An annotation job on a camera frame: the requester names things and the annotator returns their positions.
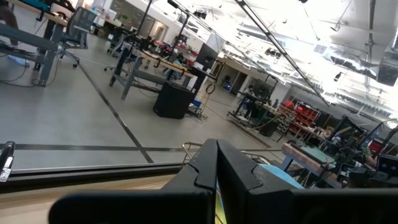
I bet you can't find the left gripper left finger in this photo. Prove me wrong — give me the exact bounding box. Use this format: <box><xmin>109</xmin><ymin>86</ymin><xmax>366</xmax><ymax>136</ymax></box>
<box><xmin>161</xmin><ymin>139</ymin><xmax>218</xmax><ymax>195</ymax></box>

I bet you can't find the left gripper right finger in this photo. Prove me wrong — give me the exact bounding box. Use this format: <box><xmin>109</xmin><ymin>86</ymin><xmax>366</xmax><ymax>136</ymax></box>
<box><xmin>216</xmin><ymin>139</ymin><xmax>293</xmax><ymax>200</ymax></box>

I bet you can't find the yellow microfiber towel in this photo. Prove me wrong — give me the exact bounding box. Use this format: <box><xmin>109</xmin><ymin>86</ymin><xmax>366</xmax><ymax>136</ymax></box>
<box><xmin>215</xmin><ymin>179</ymin><xmax>228</xmax><ymax>224</ymax></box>

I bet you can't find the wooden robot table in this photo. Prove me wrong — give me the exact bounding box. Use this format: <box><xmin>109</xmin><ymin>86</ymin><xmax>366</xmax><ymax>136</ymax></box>
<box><xmin>281</xmin><ymin>141</ymin><xmax>345</xmax><ymax>190</ymax></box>

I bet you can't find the black floor cabinet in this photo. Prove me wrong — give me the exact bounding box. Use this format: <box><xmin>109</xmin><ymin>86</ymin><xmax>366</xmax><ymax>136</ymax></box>
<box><xmin>152</xmin><ymin>81</ymin><xmax>196</xmax><ymax>120</ymax></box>

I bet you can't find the person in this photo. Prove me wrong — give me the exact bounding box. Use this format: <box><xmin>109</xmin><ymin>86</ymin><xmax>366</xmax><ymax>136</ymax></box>
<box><xmin>0</xmin><ymin>0</ymin><xmax>20</xmax><ymax>47</ymax></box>
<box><xmin>243</xmin><ymin>84</ymin><xmax>261</xmax><ymax>121</ymax></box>

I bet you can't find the red bin shelf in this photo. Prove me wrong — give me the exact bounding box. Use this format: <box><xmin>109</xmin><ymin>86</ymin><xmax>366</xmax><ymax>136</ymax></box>
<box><xmin>277</xmin><ymin>98</ymin><xmax>322</xmax><ymax>134</ymax></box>

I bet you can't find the grey metal workbench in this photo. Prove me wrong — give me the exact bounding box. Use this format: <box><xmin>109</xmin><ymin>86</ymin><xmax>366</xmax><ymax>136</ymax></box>
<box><xmin>0</xmin><ymin>0</ymin><xmax>68</xmax><ymax>88</ymax></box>
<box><xmin>108</xmin><ymin>39</ymin><xmax>220</xmax><ymax>101</ymax></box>

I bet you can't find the black neighbouring robot rig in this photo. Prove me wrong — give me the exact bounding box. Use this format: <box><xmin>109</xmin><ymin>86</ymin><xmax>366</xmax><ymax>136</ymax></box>
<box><xmin>323</xmin><ymin>115</ymin><xmax>398</xmax><ymax>189</ymax></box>

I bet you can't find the black computer monitor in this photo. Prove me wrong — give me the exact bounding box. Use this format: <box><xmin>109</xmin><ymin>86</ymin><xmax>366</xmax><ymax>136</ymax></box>
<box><xmin>195</xmin><ymin>42</ymin><xmax>220</xmax><ymax>73</ymax></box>

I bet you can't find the grey office chair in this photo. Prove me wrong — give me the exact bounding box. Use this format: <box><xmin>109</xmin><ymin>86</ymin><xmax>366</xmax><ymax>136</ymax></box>
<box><xmin>58</xmin><ymin>6</ymin><xmax>98</xmax><ymax>68</ymax></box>

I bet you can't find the black aluminium table frame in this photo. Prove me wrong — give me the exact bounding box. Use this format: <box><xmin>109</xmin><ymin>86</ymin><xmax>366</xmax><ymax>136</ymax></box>
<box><xmin>0</xmin><ymin>161</ymin><xmax>185</xmax><ymax>194</ymax></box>

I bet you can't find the long ceiling light rail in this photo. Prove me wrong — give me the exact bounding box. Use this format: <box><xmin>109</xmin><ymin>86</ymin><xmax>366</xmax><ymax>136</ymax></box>
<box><xmin>234</xmin><ymin>0</ymin><xmax>331</xmax><ymax>107</ymax></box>

